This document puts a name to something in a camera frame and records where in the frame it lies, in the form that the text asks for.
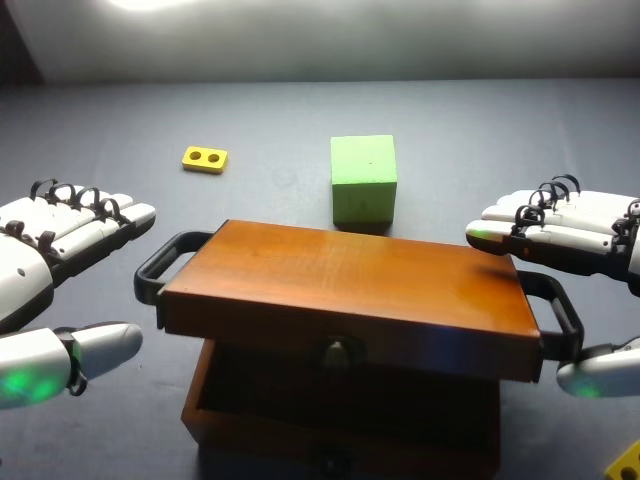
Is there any grey table cloth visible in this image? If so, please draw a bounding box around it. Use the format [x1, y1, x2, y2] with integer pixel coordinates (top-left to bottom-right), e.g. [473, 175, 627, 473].
[0, 79, 640, 480]

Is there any light green cube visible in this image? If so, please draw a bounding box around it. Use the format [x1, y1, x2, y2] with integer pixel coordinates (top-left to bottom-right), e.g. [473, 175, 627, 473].
[329, 133, 399, 237]

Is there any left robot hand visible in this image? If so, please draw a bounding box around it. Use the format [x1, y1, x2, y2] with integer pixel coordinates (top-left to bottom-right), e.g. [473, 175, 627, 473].
[0, 178, 157, 411]

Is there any wooden case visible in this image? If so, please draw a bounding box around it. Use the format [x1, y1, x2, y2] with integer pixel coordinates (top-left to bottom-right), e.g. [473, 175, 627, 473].
[133, 218, 585, 480]

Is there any yellow two-hole block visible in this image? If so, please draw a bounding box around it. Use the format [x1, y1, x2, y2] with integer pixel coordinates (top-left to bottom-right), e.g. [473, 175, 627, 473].
[180, 145, 229, 175]
[603, 439, 640, 480]

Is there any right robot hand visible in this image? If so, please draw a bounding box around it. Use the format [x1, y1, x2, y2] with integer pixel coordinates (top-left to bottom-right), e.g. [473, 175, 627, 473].
[464, 173, 640, 401]

